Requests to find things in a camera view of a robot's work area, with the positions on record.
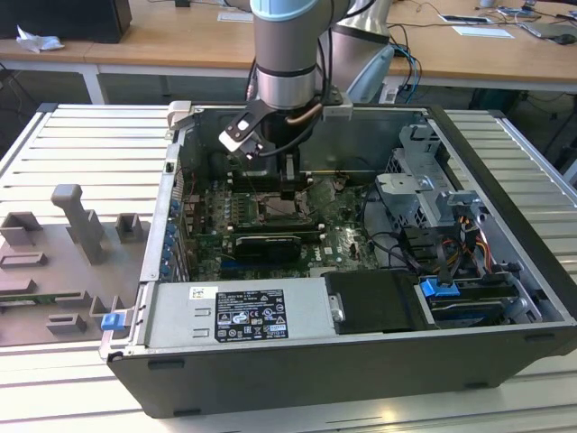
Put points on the silver topped CPU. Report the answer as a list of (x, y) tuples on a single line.
[(272, 208)]

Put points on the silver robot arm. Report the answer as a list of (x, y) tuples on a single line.
[(284, 45)]

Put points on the black RAM slot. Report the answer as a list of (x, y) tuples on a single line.
[(248, 189), (248, 180), (279, 230), (279, 233), (248, 184), (311, 237), (279, 227), (248, 176)]

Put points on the CPU socket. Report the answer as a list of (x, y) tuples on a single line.
[(288, 221)]

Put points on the round coin battery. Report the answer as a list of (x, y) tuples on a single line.
[(341, 183)]

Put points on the black graphics card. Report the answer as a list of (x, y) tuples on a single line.
[(270, 249)]

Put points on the wooden desk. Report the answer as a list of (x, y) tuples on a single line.
[(180, 49)]

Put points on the green motherboard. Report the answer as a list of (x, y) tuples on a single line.
[(347, 243)]

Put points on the metal drive cage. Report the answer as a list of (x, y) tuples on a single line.
[(405, 198)]

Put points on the black plastic shroud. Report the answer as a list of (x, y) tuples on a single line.
[(374, 302)]

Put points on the grey power supply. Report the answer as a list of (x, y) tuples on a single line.
[(176, 315)]

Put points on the hard disk in blue carrier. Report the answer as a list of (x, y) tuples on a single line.
[(438, 288)]

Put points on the black box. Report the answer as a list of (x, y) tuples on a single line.
[(67, 18)]

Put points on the blue plastic latch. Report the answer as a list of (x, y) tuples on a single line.
[(112, 322)]

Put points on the black PC case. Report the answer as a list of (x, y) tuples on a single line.
[(315, 383)]

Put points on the crumpled white paper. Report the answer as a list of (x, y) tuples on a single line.
[(38, 43)]

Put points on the grey parts rack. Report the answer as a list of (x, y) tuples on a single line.
[(58, 270)]

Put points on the green RAM stick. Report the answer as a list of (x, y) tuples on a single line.
[(36, 299)]

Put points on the grey laptop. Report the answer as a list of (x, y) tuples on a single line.
[(550, 29)]

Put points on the black computer mouse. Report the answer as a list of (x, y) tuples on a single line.
[(565, 39)]

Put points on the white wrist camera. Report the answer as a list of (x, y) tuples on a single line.
[(239, 131)]

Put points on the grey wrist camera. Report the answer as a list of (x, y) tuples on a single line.
[(338, 112)]

